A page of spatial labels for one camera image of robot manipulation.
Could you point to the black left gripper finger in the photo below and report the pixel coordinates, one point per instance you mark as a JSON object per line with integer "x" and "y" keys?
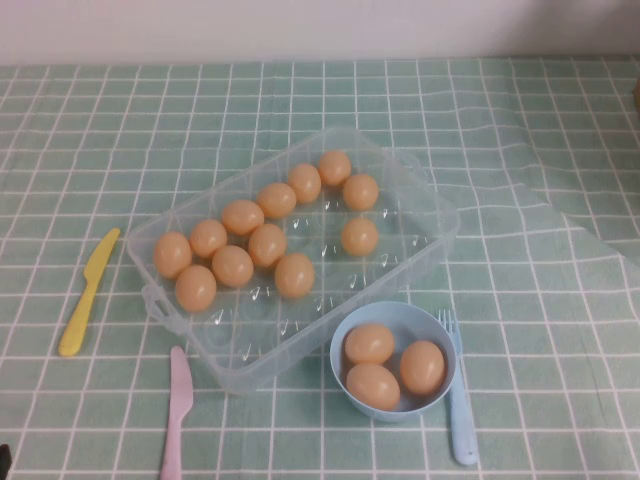
{"x": 4, "y": 465}

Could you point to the tan plastic egg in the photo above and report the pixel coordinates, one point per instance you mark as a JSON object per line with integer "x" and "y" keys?
{"x": 334, "y": 167}
{"x": 276, "y": 199}
{"x": 359, "y": 236}
{"x": 267, "y": 244}
{"x": 422, "y": 367}
{"x": 373, "y": 386}
{"x": 242, "y": 217}
{"x": 208, "y": 238}
{"x": 173, "y": 254}
{"x": 196, "y": 288}
{"x": 369, "y": 343}
{"x": 294, "y": 275}
{"x": 360, "y": 191}
{"x": 304, "y": 182}
{"x": 232, "y": 265}

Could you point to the clear plastic egg box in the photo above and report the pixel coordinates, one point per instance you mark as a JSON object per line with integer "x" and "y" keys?
{"x": 400, "y": 250}

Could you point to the yellow plastic knife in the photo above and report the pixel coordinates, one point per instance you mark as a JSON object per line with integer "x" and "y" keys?
{"x": 82, "y": 310}

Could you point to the pink plastic knife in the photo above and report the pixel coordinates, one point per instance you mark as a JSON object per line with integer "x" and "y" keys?
{"x": 177, "y": 400}

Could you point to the green white grid tablecloth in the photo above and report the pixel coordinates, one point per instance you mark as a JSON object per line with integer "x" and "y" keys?
{"x": 100, "y": 125}

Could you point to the light blue plastic bowl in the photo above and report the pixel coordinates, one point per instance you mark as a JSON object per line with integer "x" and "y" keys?
{"x": 395, "y": 315}

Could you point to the light blue plastic fork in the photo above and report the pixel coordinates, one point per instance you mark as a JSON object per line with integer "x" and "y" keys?
{"x": 462, "y": 425}

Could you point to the brown object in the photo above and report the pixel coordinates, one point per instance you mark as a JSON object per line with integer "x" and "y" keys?
{"x": 636, "y": 94}

